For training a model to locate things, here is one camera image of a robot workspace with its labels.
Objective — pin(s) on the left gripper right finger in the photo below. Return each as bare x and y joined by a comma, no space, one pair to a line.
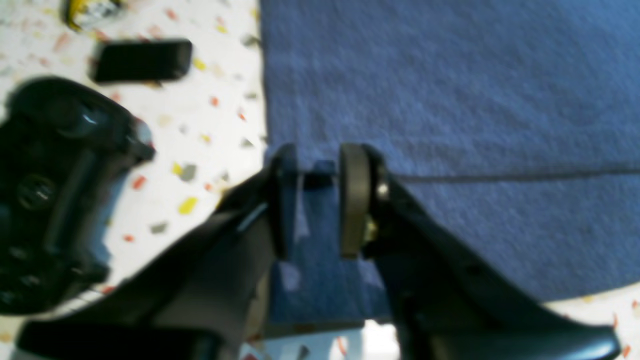
446,302

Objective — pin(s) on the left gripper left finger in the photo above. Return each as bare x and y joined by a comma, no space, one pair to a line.
192,301

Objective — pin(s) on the blue grey T-shirt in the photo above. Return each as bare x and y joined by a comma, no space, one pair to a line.
514,123

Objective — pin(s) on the terrazzo pattern table cloth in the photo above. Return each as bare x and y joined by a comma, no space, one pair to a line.
208,129

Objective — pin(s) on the black game controller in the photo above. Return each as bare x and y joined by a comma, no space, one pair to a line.
65,151

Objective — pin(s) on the small black rectangular case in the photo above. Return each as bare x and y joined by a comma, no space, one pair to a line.
139,61

